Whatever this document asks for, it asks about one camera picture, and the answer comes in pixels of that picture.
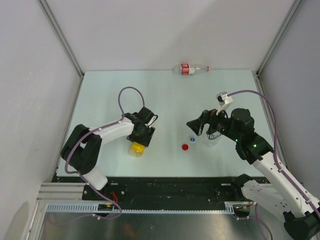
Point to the blue-label clear drink bottle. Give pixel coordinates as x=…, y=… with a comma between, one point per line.
x=212, y=139

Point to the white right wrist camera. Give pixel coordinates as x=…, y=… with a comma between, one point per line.
x=224, y=101

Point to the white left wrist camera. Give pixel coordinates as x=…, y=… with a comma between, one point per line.
x=154, y=118

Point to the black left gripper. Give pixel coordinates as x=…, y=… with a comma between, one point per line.
x=146, y=140

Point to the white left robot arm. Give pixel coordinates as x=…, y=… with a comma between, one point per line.
x=82, y=148

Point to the red bottle cap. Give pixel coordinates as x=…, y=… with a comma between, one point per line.
x=185, y=147

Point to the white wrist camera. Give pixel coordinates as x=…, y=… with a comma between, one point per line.
x=154, y=118
x=224, y=101

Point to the clear red-label water bottle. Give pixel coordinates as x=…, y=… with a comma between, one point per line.
x=186, y=69

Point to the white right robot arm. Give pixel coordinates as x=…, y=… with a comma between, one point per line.
x=290, y=202

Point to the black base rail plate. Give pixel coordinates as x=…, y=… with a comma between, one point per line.
x=169, y=193

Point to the yellow juice bottle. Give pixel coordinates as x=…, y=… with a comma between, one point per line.
x=137, y=149

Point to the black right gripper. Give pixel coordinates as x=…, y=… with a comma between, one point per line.
x=207, y=116

